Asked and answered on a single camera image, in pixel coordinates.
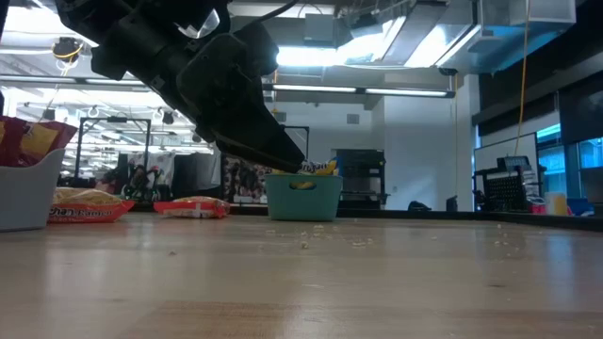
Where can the whiteboard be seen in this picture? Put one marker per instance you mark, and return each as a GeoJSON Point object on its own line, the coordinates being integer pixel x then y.
{"type": "Point", "coordinates": [490, 155]}

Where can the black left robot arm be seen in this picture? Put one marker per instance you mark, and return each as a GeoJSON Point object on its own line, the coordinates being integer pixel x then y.
{"type": "Point", "coordinates": [118, 14]}

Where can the yellow container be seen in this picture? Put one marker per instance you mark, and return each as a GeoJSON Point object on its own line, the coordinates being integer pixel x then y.
{"type": "Point", "coordinates": [557, 205]}

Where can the dark patterned cloth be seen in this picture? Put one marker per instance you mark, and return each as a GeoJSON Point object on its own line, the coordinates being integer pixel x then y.
{"type": "Point", "coordinates": [240, 179]}

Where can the black security camera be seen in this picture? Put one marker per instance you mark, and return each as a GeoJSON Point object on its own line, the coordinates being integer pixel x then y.
{"type": "Point", "coordinates": [447, 71]}

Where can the dark grey hanging cloth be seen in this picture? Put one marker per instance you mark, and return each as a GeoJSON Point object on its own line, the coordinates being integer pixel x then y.
{"type": "Point", "coordinates": [195, 172]}

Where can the grey ceiling box unit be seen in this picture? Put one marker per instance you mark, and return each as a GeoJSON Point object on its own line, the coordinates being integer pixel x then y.
{"type": "Point", "coordinates": [320, 28]}

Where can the black aluminium table frame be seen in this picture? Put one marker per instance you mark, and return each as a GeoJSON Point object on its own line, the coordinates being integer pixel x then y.
{"type": "Point", "coordinates": [400, 214]}

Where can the small red container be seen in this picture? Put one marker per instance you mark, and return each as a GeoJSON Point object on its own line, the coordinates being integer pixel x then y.
{"type": "Point", "coordinates": [538, 209]}

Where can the white patterned cloth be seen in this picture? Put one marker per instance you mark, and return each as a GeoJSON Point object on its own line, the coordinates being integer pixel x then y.
{"type": "Point", "coordinates": [165, 162]}

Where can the grey wall vent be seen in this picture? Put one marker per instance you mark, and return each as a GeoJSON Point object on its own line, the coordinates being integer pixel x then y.
{"type": "Point", "coordinates": [281, 117]}
{"type": "Point", "coordinates": [352, 118]}

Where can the silver rectangular air duct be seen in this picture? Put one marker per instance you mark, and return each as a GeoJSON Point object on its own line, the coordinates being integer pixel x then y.
{"type": "Point", "coordinates": [424, 42]}

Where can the blue container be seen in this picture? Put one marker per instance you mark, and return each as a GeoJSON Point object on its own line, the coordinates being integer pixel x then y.
{"type": "Point", "coordinates": [580, 207]}

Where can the black frame stand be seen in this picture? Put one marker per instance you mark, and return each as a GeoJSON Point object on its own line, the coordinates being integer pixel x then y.
{"type": "Point", "coordinates": [115, 119]}

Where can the blue lit window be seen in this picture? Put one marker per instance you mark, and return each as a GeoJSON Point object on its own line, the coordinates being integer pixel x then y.
{"type": "Point", "coordinates": [589, 155]}

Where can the blue Maruchan soy ramen packet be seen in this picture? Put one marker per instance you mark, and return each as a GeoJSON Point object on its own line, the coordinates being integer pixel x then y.
{"type": "Point", "coordinates": [325, 167]}

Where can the light grey plastic bin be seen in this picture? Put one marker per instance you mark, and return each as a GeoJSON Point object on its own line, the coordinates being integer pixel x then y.
{"type": "Point", "coordinates": [28, 193]}

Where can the long fluorescent light strip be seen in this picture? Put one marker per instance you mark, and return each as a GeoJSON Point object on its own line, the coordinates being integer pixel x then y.
{"type": "Point", "coordinates": [405, 92]}

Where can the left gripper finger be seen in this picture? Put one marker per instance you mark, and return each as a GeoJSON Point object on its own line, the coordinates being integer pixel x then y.
{"type": "Point", "coordinates": [264, 141]}

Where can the black ceiling dome device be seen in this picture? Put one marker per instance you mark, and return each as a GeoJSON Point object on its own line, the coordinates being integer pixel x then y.
{"type": "Point", "coordinates": [66, 47]}

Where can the black crate cart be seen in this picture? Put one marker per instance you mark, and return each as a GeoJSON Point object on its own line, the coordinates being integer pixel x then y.
{"type": "Point", "coordinates": [506, 188]}

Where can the black shelf cart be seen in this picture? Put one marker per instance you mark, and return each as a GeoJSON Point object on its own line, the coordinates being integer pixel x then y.
{"type": "Point", "coordinates": [363, 174]}

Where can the teal plastic bin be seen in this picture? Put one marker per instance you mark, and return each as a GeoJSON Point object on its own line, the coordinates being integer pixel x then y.
{"type": "Point", "coordinates": [306, 202]}

